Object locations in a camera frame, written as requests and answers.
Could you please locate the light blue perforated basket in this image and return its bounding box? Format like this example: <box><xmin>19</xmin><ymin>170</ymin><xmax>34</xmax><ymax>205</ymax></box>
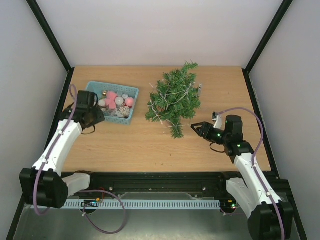
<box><xmin>85</xmin><ymin>81</ymin><xmax>139</xmax><ymax>125</ymax></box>

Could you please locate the small green christmas tree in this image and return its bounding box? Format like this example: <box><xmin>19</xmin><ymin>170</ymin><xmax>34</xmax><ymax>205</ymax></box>
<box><xmin>145</xmin><ymin>61</ymin><xmax>201</xmax><ymax>139</ymax></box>

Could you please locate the white cotton boll ornament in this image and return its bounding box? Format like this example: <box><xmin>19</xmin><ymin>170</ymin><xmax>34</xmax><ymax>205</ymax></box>
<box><xmin>97</xmin><ymin>98</ymin><xmax>106</xmax><ymax>108</ymax></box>

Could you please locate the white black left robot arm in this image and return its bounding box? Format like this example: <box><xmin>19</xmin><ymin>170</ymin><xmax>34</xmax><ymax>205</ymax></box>
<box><xmin>19</xmin><ymin>90</ymin><xmax>105</xmax><ymax>209</ymax></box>

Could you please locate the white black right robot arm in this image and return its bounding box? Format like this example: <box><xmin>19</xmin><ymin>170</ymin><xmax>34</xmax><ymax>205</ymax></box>
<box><xmin>191</xmin><ymin>115</ymin><xmax>294</xmax><ymax>240</ymax></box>

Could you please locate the pink felt bow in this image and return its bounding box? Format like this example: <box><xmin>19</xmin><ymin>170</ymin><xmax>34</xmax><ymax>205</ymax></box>
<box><xmin>105</xmin><ymin>91</ymin><xmax>118</xmax><ymax>110</ymax></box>

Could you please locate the white glossy ball ornament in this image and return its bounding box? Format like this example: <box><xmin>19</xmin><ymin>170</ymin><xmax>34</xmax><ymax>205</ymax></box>
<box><xmin>114</xmin><ymin>96</ymin><xmax>125</xmax><ymax>106</ymax></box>

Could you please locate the white snowflake red ornament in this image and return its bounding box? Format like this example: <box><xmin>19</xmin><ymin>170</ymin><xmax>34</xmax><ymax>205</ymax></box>
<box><xmin>118</xmin><ymin>106</ymin><xmax>131</xmax><ymax>119</ymax></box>

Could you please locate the clear battery box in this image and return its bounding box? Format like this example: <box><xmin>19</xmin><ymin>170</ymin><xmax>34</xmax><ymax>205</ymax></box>
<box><xmin>197</xmin><ymin>84</ymin><xmax>202</xmax><ymax>97</ymax></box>

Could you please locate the pink pompom ornament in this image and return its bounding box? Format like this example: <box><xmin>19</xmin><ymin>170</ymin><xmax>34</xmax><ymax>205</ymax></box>
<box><xmin>124</xmin><ymin>97</ymin><xmax>135</xmax><ymax>108</ymax></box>

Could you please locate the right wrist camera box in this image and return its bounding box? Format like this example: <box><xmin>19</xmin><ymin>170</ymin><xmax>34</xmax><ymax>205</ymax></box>
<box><xmin>212</xmin><ymin>112</ymin><xmax>223</xmax><ymax>129</ymax></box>

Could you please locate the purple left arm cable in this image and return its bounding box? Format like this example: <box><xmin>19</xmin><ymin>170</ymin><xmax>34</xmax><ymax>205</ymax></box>
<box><xmin>33</xmin><ymin>84</ymin><xmax>127</xmax><ymax>235</ymax></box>

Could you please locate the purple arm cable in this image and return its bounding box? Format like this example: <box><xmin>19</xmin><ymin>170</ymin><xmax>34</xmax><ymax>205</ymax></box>
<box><xmin>217</xmin><ymin>107</ymin><xmax>286</xmax><ymax>240</ymax></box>
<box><xmin>33</xmin><ymin>84</ymin><xmax>127</xmax><ymax>235</ymax></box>

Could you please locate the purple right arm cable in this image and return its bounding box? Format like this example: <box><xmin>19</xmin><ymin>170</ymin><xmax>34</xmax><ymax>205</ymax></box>
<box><xmin>217</xmin><ymin>107</ymin><xmax>286</xmax><ymax>240</ymax></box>

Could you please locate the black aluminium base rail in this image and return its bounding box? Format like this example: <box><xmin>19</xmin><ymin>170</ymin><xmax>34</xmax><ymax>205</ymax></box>
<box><xmin>24</xmin><ymin>171</ymin><xmax>291</xmax><ymax>200</ymax></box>

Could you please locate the black frame post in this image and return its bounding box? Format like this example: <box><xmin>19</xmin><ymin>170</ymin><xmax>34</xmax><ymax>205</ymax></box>
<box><xmin>26</xmin><ymin>0</ymin><xmax>75</xmax><ymax>73</ymax></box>
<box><xmin>244</xmin><ymin>0</ymin><xmax>295</xmax><ymax>72</ymax></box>

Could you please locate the light blue slotted cable duct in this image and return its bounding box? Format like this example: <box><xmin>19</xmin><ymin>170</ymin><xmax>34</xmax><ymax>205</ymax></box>
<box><xmin>30</xmin><ymin>199</ymin><xmax>221</xmax><ymax>210</ymax></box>

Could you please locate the black right frame post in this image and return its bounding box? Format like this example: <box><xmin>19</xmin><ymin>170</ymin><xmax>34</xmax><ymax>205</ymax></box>
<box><xmin>244</xmin><ymin>0</ymin><xmax>295</xmax><ymax>72</ymax></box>

